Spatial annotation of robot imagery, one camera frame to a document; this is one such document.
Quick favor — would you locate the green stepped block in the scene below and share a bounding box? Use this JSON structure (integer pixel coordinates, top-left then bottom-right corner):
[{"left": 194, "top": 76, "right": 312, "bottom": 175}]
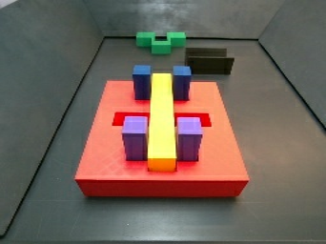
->
[{"left": 136, "top": 31, "right": 185, "bottom": 54}]

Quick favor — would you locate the red base board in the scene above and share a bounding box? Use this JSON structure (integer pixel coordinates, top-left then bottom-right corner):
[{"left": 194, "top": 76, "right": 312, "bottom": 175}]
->
[{"left": 74, "top": 81, "right": 249, "bottom": 197}]

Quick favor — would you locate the right purple block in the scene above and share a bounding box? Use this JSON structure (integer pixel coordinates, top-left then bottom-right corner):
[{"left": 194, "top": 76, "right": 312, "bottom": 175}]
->
[{"left": 176, "top": 117, "right": 203, "bottom": 161}]

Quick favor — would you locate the purple block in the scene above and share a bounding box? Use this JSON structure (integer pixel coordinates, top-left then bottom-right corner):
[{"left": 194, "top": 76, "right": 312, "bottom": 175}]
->
[
  {"left": 176, "top": 117, "right": 203, "bottom": 161},
  {"left": 121, "top": 116, "right": 148, "bottom": 161}
]

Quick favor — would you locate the left purple block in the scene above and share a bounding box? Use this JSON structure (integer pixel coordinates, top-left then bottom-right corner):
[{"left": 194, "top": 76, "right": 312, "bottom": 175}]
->
[{"left": 121, "top": 116, "right": 148, "bottom": 161}]

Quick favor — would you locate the yellow long bar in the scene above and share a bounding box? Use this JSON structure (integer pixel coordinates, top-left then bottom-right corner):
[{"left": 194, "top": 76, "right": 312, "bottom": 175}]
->
[{"left": 148, "top": 73, "right": 176, "bottom": 172}]

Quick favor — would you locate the right dark blue block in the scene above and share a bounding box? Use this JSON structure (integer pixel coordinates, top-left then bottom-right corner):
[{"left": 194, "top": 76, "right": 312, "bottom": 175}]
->
[{"left": 173, "top": 66, "right": 190, "bottom": 101}]

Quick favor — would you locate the dark blue block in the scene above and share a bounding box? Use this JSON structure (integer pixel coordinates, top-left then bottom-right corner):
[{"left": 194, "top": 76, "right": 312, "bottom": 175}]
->
[
  {"left": 173, "top": 66, "right": 190, "bottom": 101},
  {"left": 132, "top": 65, "right": 150, "bottom": 100}
]

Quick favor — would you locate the left dark blue block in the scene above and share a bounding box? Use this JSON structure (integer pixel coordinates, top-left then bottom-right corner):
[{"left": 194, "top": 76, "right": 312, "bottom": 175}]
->
[{"left": 132, "top": 65, "right": 150, "bottom": 100}]

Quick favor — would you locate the black fixture bracket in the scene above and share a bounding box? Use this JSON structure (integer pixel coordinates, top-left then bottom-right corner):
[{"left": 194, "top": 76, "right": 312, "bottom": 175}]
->
[{"left": 184, "top": 48, "right": 233, "bottom": 75}]

